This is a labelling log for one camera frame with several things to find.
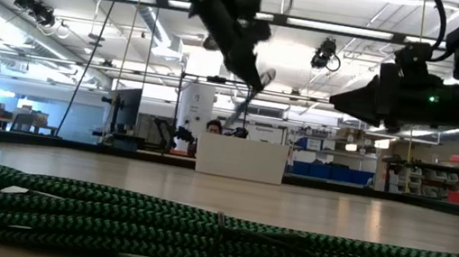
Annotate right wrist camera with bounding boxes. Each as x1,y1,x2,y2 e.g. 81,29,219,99
391,38,448,88

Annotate black ceiling-mounted camera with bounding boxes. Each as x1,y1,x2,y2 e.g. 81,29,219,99
310,35,344,73
11,0,59,28

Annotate blue storage bin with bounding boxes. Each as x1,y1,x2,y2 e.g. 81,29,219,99
290,158,375,187

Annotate black monitor on stand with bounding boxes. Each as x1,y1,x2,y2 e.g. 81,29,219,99
96,81,144,139

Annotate light blue braided cable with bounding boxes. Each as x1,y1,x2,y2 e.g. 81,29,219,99
223,62,278,136

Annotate green braided cable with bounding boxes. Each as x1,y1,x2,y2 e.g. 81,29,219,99
0,164,459,257

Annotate person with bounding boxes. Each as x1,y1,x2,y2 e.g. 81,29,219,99
204,118,225,136

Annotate white round pillar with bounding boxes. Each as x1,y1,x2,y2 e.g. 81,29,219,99
175,81,217,144

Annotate long black hanging cable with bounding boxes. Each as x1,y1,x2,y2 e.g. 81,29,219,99
53,0,130,144

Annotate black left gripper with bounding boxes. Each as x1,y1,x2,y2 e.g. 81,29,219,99
179,0,278,94

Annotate white plastic bin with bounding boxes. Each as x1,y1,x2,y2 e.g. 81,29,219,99
193,132,290,187

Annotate black aluminium table frame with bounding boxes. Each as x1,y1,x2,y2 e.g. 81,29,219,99
0,128,459,221

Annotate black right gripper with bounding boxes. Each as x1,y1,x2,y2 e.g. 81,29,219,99
326,52,459,142

